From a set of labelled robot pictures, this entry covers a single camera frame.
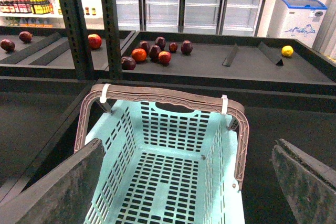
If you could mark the red apple on shelf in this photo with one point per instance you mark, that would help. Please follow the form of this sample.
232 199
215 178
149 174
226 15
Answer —
164 57

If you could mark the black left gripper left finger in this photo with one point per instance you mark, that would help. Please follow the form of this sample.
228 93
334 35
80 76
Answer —
64 195

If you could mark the dark maroon fruit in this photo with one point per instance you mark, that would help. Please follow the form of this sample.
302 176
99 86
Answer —
145 46
154 53
186 47
161 42

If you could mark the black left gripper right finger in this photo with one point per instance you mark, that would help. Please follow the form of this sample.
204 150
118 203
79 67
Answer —
307 184

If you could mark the black perforated shelf post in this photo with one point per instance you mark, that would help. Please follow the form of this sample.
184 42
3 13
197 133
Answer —
75 25
110 20

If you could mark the white zip tie left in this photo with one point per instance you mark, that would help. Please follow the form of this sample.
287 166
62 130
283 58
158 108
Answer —
103 97

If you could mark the dark maroon fruit right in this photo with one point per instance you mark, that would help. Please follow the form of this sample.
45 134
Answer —
186 47

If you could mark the dark maroon fruit back top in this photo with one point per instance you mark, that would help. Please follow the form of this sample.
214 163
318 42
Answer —
161 42

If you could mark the glass door refrigerator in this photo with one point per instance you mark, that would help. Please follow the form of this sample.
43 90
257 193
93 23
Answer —
214 17

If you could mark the orange red fruit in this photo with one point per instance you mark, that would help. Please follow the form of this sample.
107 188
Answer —
139 55

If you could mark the dark maroon fruit centre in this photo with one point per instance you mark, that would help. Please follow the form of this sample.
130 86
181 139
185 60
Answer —
154 53

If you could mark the red apple left shelf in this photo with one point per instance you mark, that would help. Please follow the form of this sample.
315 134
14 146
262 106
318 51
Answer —
95 41

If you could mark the black shelf divider right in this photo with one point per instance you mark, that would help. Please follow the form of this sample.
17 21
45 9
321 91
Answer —
272 56

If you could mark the white zip tie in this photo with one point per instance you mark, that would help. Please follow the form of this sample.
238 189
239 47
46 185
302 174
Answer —
224 104
103 97

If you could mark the dark red fruit front left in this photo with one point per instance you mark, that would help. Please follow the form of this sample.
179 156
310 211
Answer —
128 63

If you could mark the mauve basket handle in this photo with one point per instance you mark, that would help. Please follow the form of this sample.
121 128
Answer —
173 97

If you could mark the black perforated shelf post rear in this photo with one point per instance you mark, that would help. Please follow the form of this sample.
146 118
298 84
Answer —
110 20

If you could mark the black shelf divider left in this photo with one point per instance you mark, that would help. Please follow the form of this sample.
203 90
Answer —
231 56

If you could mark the black shelf divider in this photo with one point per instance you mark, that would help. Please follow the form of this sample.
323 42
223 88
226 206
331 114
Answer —
272 56
231 56

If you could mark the dark fruit far left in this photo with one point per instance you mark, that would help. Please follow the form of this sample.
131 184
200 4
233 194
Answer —
7 45

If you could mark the white blue chest freezer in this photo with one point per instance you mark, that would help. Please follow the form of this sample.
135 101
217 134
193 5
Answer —
297 19

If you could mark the white zip tie right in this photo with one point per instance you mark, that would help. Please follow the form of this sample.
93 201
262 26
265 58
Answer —
224 104

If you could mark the light blue plastic basket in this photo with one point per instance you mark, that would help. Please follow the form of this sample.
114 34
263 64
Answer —
162 166

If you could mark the dark maroon fruit back left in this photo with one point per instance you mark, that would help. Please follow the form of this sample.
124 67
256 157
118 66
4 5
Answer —
145 46

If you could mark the row of sauce bottles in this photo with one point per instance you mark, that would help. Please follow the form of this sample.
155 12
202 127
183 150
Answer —
36 7

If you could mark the yellow lemon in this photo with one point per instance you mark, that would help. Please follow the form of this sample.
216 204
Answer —
287 51

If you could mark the small dark red fruit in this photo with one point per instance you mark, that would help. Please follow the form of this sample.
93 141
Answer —
173 47

